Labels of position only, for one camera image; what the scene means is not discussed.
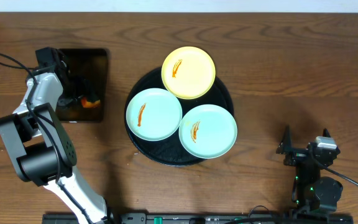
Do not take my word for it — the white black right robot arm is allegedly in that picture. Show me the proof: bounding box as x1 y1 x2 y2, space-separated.
276 126 343 213

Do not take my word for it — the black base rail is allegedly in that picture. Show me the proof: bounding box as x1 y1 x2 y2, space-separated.
41 212 354 224

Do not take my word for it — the light green plate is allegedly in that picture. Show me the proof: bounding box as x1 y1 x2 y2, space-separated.
178 105 237 159
126 88 183 141

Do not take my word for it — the orange green sponge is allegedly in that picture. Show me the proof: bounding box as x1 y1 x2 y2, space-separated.
81 97 101 108

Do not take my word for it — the yellow plate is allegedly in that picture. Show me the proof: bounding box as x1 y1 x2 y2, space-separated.
161 46 216 100

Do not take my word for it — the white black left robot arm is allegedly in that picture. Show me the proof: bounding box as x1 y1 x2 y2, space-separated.
0 47 114 223

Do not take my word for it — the black rectangular water tray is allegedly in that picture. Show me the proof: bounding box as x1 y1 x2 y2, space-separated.
56 49 109 123

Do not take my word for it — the black round tray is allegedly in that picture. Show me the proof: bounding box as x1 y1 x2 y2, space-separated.
124 67 234 167

